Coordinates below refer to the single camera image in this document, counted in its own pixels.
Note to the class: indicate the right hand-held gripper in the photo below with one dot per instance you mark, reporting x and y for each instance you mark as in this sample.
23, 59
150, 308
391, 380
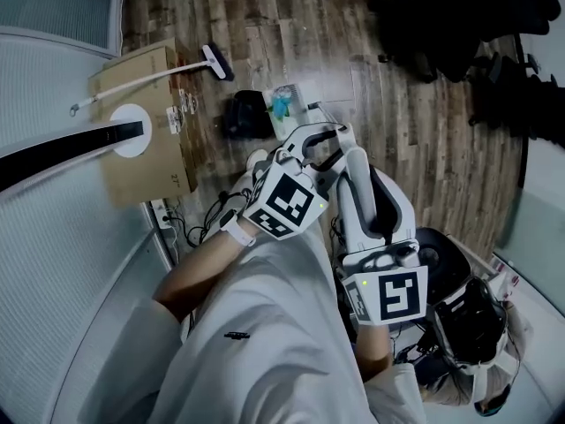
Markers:
393, 294

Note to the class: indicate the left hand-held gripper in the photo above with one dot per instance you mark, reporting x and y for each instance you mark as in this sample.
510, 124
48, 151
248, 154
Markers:
282, 201

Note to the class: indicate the black waste bin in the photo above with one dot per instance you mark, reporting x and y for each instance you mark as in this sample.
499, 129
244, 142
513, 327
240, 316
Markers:
240, 117

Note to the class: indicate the person's right forearm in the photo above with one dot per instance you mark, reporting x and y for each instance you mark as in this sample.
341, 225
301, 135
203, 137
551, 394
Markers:
373, 351

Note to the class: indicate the person's left forearm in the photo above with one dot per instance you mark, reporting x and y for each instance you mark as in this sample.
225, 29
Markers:
198, 272

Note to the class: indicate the person's white left shoe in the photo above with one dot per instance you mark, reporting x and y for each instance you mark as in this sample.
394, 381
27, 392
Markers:
257, 159

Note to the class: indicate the person's light trousers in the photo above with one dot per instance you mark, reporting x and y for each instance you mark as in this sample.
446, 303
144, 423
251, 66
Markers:
240, 188

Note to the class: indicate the black office chair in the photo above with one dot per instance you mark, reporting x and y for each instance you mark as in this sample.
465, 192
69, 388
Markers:
507, 100
446, 272
441, 16

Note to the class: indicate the white wristwatch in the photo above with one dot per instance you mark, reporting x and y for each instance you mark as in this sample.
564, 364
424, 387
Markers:
238, 230

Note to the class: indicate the white broom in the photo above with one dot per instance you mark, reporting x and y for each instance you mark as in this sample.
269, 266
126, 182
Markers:
216, 60

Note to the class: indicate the white power strip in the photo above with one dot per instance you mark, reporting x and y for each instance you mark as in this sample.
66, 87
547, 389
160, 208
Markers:
164, 219

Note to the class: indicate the person's white shirt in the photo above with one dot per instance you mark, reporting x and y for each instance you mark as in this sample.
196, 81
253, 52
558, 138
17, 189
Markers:
265, 347

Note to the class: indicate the brown cardboard box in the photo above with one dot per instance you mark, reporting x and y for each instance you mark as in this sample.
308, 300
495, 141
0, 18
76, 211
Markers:
132, 179

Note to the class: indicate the white black tower fan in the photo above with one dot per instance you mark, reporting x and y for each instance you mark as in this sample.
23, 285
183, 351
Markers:
66, 148

